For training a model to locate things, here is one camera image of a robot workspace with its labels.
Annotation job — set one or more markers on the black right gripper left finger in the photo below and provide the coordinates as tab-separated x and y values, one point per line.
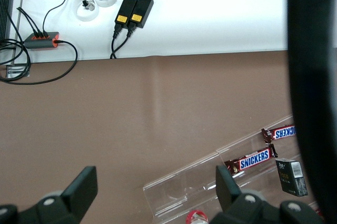
76	189

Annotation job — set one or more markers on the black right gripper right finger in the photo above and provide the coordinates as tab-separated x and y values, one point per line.
237	208

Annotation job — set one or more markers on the snickers chocolate bar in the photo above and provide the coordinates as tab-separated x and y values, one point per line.
252	158
284	132

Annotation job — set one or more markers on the clear acrylic organizer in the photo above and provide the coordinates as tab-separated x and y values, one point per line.
184	189

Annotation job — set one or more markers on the small black box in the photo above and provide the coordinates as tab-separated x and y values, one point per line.
291	177

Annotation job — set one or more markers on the brown table mat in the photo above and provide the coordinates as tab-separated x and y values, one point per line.
118	118

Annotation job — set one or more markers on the grey orange usb hub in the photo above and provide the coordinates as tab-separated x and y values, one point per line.
39	42

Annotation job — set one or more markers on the black power adapter yellow label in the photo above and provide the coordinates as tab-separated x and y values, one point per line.
126	10
142	10

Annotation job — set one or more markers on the small black clip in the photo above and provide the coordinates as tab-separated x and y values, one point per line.
86	3

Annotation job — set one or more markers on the black ribbed device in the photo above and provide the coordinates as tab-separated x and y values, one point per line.
4	8

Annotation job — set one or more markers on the silver metal bracket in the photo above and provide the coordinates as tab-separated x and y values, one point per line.
15	70

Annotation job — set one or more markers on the silver aluminium rail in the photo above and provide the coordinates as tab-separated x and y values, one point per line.
19	2

